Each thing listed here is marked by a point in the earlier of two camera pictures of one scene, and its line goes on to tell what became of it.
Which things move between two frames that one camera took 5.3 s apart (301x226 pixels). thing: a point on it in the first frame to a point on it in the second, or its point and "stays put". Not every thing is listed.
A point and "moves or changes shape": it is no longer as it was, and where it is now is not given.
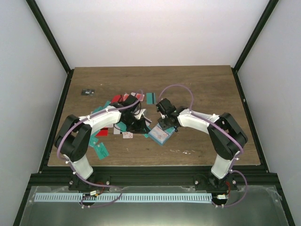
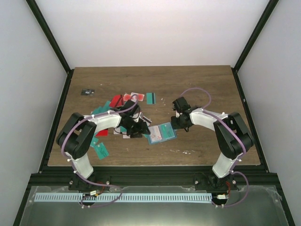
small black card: [89, 92] stays put
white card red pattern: [159, 133] moves or changes shape
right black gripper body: [165, 125] to [179, 124]
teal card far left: [107, 103] stays put
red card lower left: [103, 132] stays put
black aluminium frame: [103, 176] stays put
